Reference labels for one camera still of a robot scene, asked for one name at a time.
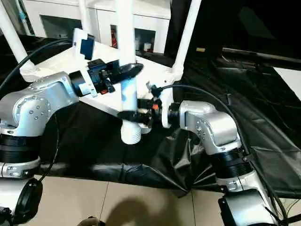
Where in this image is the teal and white pole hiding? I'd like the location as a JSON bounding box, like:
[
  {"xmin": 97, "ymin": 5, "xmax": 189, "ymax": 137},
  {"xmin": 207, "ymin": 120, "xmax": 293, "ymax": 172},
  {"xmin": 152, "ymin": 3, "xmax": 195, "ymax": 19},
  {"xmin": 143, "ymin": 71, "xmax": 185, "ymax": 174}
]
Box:
[{"xmin": 19, "ymin": 0, "xmax": 27, "ymax": 25}]

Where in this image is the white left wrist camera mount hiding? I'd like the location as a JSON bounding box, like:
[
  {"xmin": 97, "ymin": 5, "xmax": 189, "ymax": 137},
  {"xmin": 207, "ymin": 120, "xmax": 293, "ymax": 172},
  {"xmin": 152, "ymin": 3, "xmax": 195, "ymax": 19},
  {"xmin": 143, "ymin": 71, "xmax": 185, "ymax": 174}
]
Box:
[{"xmin": 71, "ymin": 28, "xmax": 98, "ymax": 97}]

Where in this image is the long black rod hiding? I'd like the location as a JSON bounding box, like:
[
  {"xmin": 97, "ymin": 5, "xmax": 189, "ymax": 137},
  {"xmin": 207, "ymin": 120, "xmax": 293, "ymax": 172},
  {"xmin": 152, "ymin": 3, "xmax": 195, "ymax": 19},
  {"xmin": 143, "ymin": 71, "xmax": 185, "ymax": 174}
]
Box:
[{"xmin": 222, "ymin": 48, "xmax": 301, "ymax": 64}]

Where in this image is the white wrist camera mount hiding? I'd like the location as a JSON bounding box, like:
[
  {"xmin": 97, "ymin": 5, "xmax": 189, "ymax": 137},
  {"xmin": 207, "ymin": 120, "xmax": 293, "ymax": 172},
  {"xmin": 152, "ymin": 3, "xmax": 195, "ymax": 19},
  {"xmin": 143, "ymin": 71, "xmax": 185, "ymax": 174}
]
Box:
[
  {"xmin": 145, "ymin": 81, "xmax": 175, "ymax": 129},
  {"xmin": 71, "ymin": 28, "xmax": 98, "ymax": 97}
]

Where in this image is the white glass door cabinet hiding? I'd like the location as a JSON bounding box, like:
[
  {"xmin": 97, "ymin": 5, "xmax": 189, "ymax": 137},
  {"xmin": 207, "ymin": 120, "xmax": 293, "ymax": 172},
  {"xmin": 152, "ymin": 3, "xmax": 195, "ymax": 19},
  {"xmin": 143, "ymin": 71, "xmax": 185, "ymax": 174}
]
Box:
[{"xmin": 22, "ymin": 0, "xmax": 172, "ymax": 54}]

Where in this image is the flat white board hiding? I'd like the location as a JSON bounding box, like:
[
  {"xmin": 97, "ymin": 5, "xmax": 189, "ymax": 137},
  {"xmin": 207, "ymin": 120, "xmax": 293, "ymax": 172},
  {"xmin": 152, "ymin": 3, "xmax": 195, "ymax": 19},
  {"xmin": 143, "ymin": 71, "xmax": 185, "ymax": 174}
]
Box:
[{"xmin": 274, "ymin": 67, "xmax": 301, "ymax": 95}]

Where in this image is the white plastic table leg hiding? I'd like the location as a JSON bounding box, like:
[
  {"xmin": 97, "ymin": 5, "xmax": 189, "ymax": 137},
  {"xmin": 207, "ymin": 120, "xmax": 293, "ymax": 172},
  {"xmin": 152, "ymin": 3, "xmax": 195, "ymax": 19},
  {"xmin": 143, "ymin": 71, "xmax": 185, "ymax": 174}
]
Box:
[
  {"xmin": 173, "ymin": 0, "xmax": 203, "ymax": 76},
  {"xmin": 79, "ymin": 0, "xmax": 95, "ymax": 36},
  {"xmin": 115, "ymin": 0, "xmax": 142, "ymax": 145},
  {"xmin": 0, "ymin": 4, "xmax": 36, "ymax": 70}
]

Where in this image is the black work mat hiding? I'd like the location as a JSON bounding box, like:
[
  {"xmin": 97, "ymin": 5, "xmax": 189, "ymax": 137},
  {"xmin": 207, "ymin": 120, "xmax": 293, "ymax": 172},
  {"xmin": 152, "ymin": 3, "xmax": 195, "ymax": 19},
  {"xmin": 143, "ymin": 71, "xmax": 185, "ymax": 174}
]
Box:
[{"xmin": 0, "ymin": 34, "xmax": 301, "ymax": 198}]

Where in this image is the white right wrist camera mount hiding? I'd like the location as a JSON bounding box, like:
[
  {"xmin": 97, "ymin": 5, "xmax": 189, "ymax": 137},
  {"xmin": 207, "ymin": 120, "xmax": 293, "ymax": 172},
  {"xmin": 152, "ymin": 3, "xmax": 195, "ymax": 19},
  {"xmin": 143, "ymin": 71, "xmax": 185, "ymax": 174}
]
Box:
[{"xmin": 145, "ymin": 81, "xmax": 175, "ymax": 129}]

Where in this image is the black left wrist camera cable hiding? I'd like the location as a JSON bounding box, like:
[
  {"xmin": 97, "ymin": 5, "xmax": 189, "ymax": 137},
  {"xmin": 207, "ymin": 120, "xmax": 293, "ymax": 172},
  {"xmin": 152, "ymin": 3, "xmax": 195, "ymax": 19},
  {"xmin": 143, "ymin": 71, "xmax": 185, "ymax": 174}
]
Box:
[{"xmin": 0, "ymin": 39, "xmax": 73, "ymax": 95}]

